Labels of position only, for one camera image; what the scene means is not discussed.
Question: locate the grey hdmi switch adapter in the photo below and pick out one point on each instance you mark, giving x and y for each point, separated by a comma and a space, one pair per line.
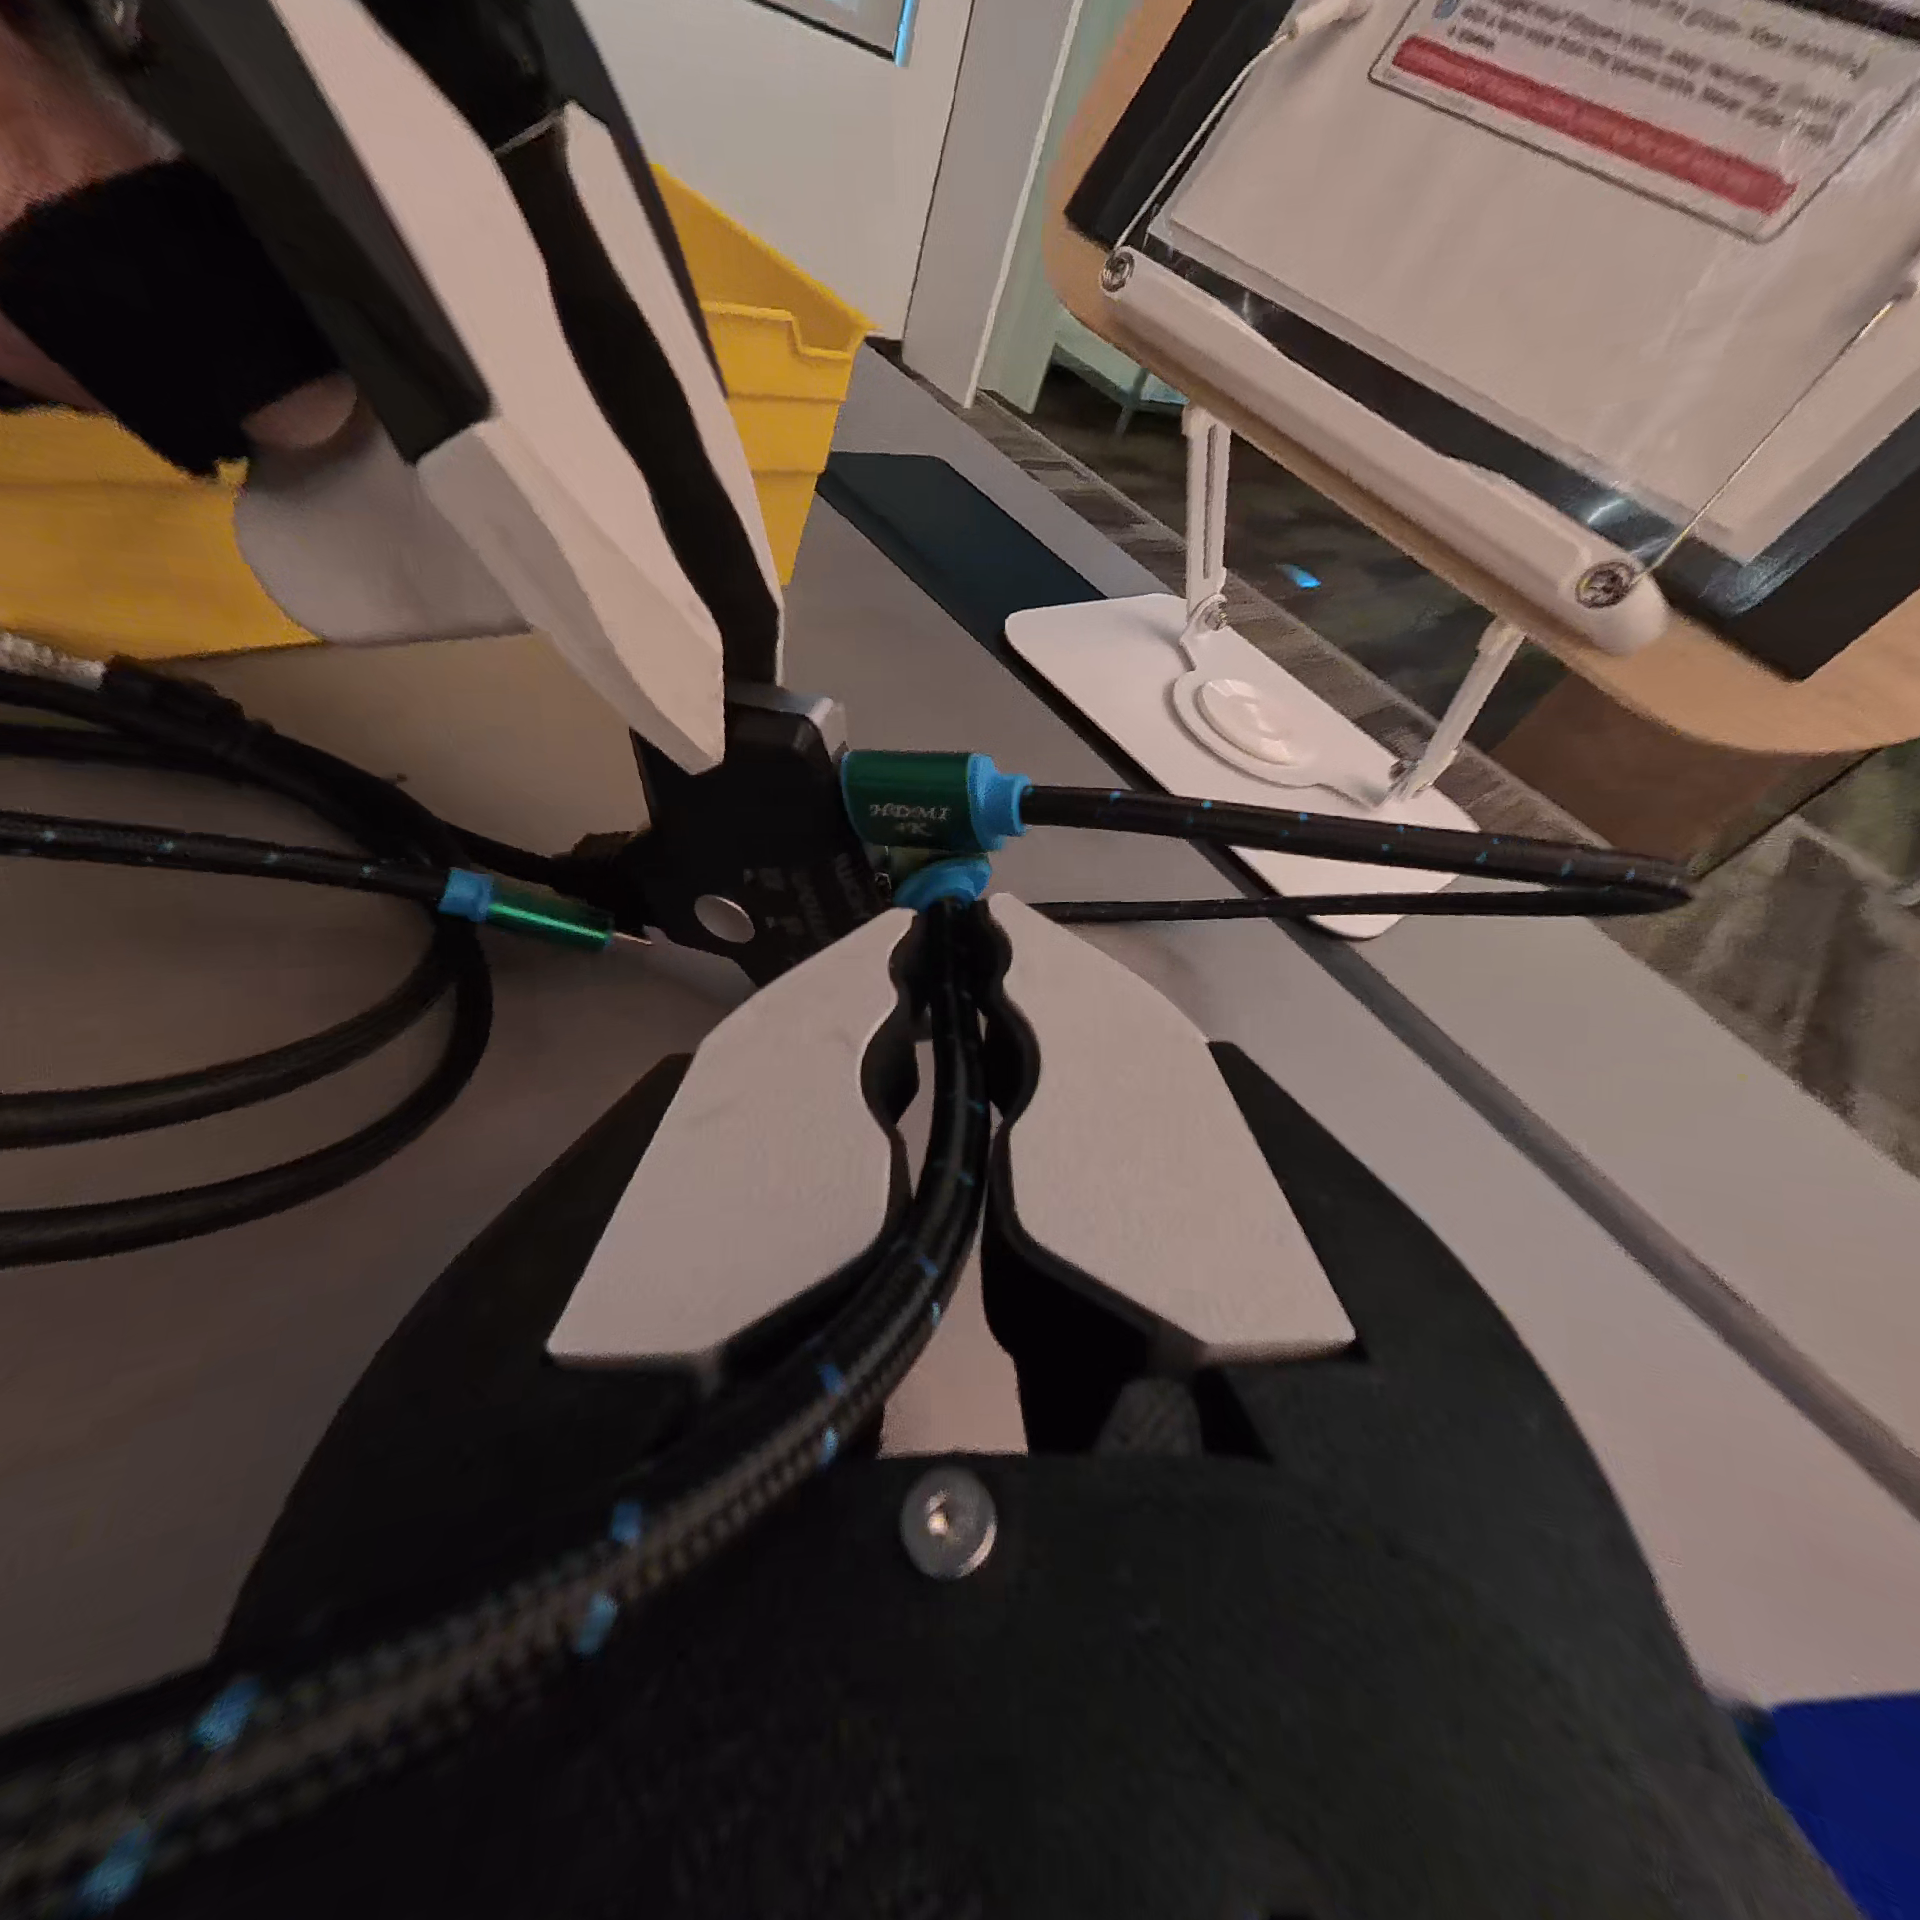
750, 839

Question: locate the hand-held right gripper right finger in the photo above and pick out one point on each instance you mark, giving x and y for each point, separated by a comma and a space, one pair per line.
1172, 1188

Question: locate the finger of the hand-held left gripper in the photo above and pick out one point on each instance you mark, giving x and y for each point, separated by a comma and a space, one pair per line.
683, 377
569, 496

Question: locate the blue plastic bin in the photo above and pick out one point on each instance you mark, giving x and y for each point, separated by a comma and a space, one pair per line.
1848, 1816

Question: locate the yellow plastic bin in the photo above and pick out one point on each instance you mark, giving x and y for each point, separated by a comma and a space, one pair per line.
765, 389

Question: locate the printed instruction sheet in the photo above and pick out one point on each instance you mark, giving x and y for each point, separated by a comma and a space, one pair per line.
1499, 257

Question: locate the person's left hand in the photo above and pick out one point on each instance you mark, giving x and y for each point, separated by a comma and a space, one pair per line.
68, 91

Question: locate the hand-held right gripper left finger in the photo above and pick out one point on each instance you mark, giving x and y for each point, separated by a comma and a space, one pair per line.
719, 1169

